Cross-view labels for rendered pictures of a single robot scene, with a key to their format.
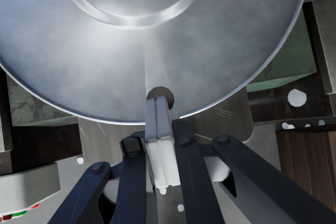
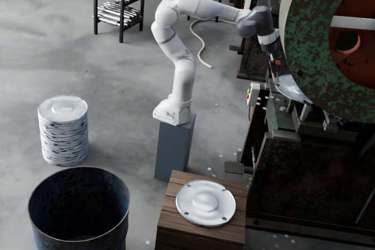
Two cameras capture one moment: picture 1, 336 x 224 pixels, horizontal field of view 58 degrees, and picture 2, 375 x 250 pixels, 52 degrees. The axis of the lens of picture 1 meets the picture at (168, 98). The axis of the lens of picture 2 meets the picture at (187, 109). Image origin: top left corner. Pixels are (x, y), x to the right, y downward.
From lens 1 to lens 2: 2.01 m
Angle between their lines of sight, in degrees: 56
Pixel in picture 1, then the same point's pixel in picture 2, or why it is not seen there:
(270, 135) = not seen: hidden behind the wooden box
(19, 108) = not seen: hidden behind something
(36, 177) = (256, 95)
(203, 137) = (272, 86)
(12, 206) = (253, 86)
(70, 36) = (288, 81)
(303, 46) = (284, 127)
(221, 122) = (273, 89)
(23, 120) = not seen: hidden behind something
